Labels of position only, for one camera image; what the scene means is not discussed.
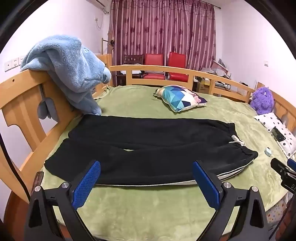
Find green bed blanket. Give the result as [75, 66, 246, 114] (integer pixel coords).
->
[38, 85, 293, 241]

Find white air conditioner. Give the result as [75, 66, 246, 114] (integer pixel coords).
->
[91, 0, 110, 14]

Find purple plush toy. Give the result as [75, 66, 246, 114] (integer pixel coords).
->
[250, 87, 275, 115]

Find cardboard box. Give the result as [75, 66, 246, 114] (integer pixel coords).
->
[193, 77, 211, 93]

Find white flower print pillow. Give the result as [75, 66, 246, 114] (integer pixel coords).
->
[253, 113, 296, 158]

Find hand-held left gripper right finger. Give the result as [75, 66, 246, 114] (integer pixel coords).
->
[192, 160, 271, 241]

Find red chair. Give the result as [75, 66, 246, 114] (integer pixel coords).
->
[167, 52, 188, 82]
[142, 53, 166, 80]

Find wooden clothes stand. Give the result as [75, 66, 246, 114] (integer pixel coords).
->
[101, 37, 115, 56]

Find dark wooden chair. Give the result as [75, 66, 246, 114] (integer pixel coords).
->
[116, 55, 144, 86]

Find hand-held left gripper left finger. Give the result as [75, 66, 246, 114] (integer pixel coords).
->
[24, 159, 102, 241]

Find black remote control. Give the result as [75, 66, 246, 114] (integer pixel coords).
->
[271, 127, 285, 142]

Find colourful geometric pillow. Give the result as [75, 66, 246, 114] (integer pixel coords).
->
[154, 85, 208, 113]

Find light blue fleece blanket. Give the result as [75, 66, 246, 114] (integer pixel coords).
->
[20, 35, 112, 121]

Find black pants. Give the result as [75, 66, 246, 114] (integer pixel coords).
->
[44, 114, 259, 186]

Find star print mattress sheet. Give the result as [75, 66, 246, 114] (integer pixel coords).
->
[265, 200, 288, 224]

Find maroon patterned curtain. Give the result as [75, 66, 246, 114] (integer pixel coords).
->
[110, 0, 219, 71]

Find black cable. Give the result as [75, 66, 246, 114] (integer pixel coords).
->
[0, 134, 31, 203]

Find wooden bed frame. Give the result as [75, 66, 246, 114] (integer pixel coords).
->
[0, 53, 296, 241]

